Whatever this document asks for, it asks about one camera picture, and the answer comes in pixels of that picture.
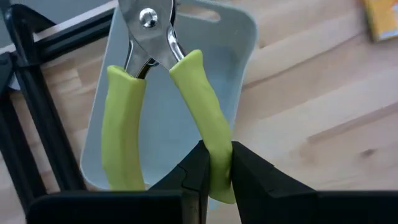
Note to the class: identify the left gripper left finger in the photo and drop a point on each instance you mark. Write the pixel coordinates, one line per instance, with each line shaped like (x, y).
(174, 205)

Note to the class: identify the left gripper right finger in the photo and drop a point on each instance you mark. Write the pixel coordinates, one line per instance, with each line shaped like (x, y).
(280, 202)

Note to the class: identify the yellow crayon box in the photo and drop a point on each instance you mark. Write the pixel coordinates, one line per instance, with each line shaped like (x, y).
(382, 18)

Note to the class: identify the pale grey plastic bin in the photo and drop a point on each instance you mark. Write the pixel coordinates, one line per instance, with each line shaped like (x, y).
(161, 130)

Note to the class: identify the black aluminium table frame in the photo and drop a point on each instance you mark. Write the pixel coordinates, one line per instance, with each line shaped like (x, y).
(46, 124)

